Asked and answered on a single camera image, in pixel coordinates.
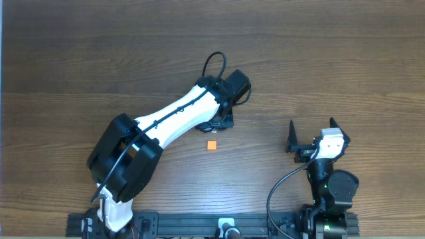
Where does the mounting rail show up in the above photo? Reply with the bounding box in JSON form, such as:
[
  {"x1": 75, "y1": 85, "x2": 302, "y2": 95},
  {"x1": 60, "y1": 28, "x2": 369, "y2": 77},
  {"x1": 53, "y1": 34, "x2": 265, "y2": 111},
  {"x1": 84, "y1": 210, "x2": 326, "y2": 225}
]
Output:
[{"x1": 65, "y1": 211, "x2": 360, "y2": 239}]

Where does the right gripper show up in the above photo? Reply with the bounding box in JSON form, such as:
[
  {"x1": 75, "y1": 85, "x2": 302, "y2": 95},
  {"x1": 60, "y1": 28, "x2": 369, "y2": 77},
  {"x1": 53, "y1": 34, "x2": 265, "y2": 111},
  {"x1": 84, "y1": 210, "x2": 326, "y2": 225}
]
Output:
[{"x1": 285, "y1": 116, "x2": 351, "y2": 164}]

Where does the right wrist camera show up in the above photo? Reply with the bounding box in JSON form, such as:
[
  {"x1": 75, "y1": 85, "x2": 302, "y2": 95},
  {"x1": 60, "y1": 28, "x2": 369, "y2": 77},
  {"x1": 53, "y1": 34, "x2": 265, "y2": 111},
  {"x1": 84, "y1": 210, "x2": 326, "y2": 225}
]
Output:
[{"x1": 313, "y1": 127, "x2": 345, "y2": 160}]

